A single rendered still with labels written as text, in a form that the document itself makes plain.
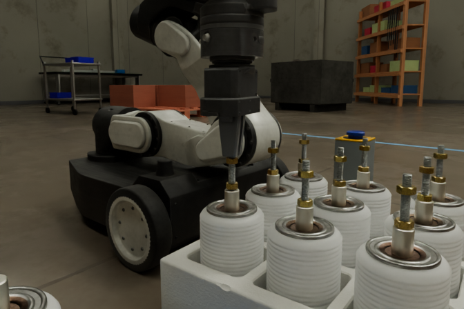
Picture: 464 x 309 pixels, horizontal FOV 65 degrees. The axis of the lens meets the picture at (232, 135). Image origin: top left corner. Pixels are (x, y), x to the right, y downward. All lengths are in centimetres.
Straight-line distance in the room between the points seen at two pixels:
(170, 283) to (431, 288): 34
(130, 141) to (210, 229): 69
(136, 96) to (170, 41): 390
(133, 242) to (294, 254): 54
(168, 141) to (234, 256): 63
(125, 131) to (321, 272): 85
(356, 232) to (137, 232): 52
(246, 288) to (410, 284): 19
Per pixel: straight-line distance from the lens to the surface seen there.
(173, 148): 109
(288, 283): 48
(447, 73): 988
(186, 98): 475
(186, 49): 98
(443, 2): 1008
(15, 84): 932
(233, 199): 54
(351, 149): 85
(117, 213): 95
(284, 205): 61
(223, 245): 53
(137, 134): 114
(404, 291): 43
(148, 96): 503
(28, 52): 946
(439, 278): 44
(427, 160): 54
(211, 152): 92
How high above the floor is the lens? 44
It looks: 8 degrees down
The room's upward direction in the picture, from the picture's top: straight up
